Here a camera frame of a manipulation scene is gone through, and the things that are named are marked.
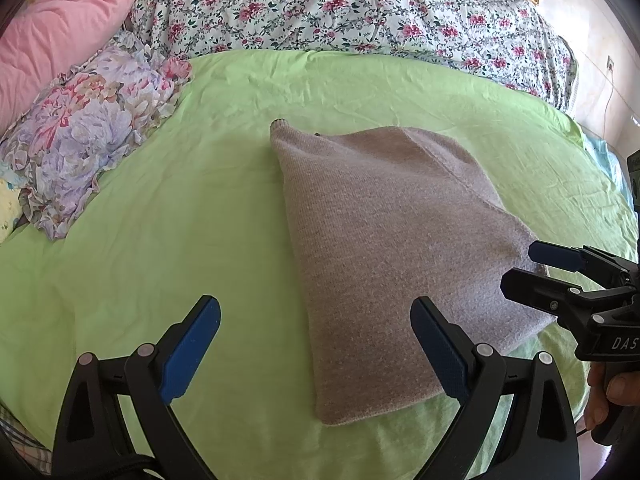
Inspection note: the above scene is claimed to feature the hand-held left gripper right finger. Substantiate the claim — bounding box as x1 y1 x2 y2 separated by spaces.
410 296 581 480

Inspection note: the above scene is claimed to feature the person's right hand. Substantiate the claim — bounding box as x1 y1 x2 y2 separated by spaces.
585 362 640 432

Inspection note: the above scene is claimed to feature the yellow cloth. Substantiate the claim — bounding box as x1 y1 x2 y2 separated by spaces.
0 177 27 247

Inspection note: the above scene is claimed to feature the floral bedspread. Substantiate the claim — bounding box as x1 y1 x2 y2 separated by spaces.
127 0 580 113

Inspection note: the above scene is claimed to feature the wall cable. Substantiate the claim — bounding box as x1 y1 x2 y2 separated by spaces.
596 67 619 137

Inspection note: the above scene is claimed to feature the light blue cloth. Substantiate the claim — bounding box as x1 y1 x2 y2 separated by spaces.
580 125 632 197

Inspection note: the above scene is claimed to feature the plaid cloth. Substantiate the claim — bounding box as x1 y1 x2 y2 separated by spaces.
0 402 54 477

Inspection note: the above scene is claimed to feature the beige knit sweater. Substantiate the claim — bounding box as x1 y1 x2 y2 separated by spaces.
270 119 558 426

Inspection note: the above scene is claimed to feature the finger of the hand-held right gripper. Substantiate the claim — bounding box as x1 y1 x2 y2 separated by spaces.
500 268 603 332
529 240 640 288

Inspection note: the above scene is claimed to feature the pink pillow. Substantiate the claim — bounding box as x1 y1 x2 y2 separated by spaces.
0 0 167 132

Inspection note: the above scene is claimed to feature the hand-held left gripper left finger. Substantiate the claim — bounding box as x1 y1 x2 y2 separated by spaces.
50 295 222 480

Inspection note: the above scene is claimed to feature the ruffled floral pillow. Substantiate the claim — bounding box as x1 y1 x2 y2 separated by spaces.
0 42 193 241

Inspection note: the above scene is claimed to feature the green bed sheet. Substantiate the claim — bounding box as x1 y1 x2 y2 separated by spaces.
0 49 640 480

